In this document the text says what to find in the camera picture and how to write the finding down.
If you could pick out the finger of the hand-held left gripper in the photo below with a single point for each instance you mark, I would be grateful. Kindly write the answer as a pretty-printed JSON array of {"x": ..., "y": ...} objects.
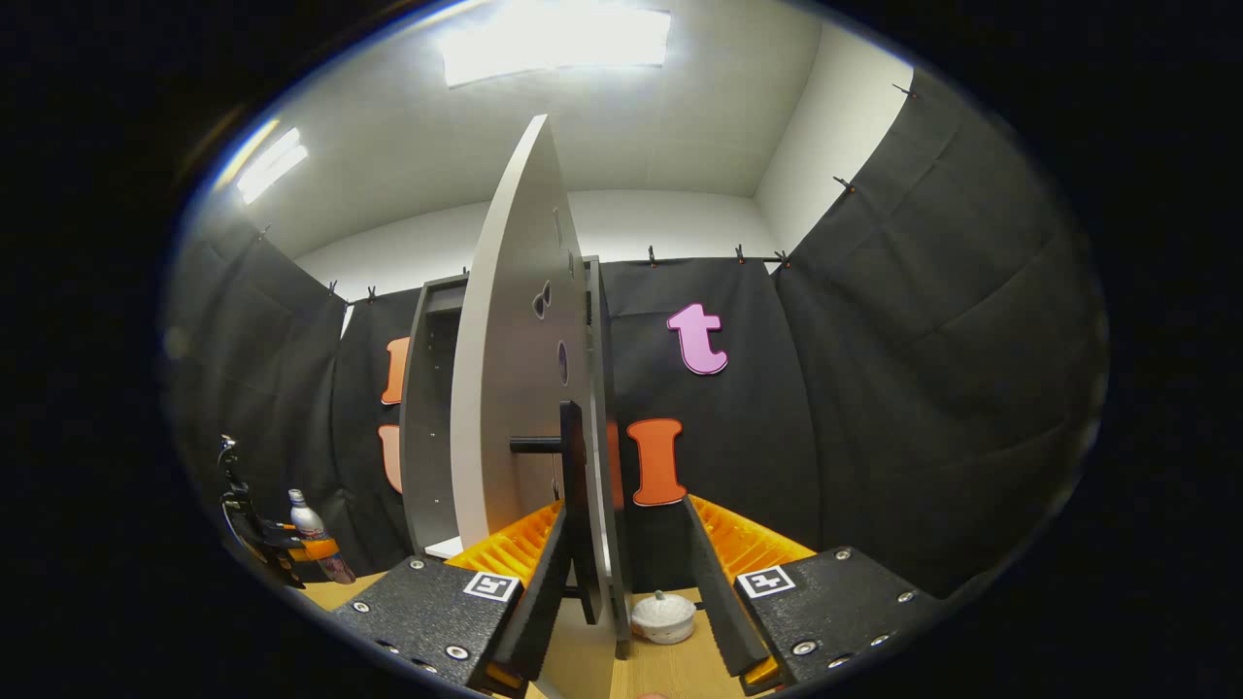
[{"x": 320, "y": 549}]

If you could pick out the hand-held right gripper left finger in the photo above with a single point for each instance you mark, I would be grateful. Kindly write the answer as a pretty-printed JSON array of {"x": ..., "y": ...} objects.
[{"x": 544, "y": 612}]

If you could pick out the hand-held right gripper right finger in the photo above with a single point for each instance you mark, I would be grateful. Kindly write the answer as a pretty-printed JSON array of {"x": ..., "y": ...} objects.
[{"x": 723, "y": 602}]

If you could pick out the silver bottle with colourful label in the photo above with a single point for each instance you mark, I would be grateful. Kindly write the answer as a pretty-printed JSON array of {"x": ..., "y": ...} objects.
[{"x": 308, "y": 519}]

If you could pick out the grey cabinet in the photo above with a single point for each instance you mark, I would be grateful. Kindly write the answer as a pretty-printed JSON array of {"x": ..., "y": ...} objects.
[{"x": 427, "y": 417}]

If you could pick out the beige cabinet door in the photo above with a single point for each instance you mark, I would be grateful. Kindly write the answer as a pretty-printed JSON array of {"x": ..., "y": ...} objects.
[{"x": 505, "y": 388}]

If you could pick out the white cabinet shelf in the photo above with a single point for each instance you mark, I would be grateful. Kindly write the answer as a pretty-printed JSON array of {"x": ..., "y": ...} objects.
[{"x": 445, "y": 549}]

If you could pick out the white ceramic lidded jar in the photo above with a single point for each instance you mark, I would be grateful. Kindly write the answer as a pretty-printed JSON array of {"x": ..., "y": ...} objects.
[{"x": 663, "y": 621}]

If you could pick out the black backdrop cloth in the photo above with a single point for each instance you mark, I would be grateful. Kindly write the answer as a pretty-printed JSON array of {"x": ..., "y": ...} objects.
[{"x": 923, "y": 340}]

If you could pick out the narrow ceiling light panel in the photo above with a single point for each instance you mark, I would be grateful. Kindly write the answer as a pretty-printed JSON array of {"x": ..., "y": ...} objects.
[{"x": 272, "y": 165}]

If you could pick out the row of black cloth clips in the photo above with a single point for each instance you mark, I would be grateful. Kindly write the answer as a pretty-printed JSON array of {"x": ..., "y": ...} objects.
[{"x": 652, "y": 258}]

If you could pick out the large ceiling light panel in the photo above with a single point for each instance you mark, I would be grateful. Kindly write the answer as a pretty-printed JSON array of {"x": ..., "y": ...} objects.
[{"x": 554, "y": 44}]

